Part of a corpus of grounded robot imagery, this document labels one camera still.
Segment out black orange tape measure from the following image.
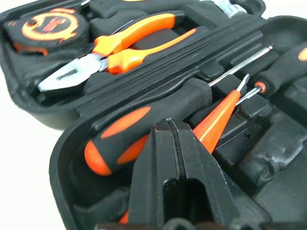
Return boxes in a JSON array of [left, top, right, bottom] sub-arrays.
[[1, 6, 91, 58]]

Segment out black orange handled screwdriver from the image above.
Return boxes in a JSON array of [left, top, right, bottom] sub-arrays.
[[83, 44, 274, 177], [234, 42, 307, 107]]

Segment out black tool case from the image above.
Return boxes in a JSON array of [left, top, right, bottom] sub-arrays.
[[0, 0, 307, 230]]

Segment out orange handled pliers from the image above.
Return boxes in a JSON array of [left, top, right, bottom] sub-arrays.
[[37, 12, 198, 93]]

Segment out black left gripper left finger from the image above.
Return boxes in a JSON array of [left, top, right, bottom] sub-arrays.
[[128, 118, 181, 224]]

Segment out orange tester pen screwdriver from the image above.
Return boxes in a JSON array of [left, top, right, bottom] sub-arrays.
[[118, 73, 251, 225]]

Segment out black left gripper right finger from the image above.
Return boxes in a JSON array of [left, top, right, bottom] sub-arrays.
[[170, 118, 241, 223]]

